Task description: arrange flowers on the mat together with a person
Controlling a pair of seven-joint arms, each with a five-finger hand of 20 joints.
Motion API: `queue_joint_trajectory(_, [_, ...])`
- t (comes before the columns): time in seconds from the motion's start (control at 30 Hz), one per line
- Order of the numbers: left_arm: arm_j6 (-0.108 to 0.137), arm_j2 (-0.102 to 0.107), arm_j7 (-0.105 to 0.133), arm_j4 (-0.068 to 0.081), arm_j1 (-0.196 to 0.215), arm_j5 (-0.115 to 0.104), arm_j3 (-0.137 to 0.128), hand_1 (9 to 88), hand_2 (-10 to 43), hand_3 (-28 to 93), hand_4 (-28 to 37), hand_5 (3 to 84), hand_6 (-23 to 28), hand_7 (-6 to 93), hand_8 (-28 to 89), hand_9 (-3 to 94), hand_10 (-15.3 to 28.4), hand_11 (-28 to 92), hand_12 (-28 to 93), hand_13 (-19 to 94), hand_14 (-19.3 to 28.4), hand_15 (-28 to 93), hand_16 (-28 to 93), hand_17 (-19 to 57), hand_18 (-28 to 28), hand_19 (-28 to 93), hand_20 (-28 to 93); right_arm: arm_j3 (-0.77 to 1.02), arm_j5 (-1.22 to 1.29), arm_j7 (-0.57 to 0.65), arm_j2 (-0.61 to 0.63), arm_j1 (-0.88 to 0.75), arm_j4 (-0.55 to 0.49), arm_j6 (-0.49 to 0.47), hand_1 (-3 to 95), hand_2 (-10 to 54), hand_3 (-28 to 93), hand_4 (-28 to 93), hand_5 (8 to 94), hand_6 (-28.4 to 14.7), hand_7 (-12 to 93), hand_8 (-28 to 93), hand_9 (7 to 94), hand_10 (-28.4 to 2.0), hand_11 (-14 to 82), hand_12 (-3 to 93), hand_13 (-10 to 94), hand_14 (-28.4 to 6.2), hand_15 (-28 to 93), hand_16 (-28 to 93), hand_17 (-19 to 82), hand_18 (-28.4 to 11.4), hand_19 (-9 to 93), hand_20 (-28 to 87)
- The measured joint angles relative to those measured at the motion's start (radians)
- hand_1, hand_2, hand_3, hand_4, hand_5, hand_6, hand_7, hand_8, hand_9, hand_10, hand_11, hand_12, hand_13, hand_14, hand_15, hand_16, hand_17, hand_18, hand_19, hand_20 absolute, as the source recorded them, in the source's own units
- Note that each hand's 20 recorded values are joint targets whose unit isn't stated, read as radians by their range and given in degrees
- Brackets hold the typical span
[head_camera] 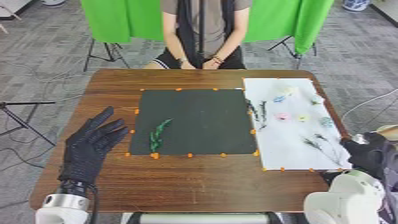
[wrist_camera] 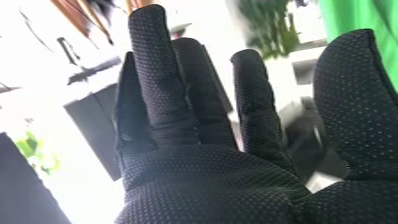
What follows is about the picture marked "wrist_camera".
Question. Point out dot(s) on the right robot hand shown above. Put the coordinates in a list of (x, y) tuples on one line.
[(195, 186)]

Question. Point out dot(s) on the green leafy plant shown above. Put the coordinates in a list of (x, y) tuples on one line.
[(268, 30)]

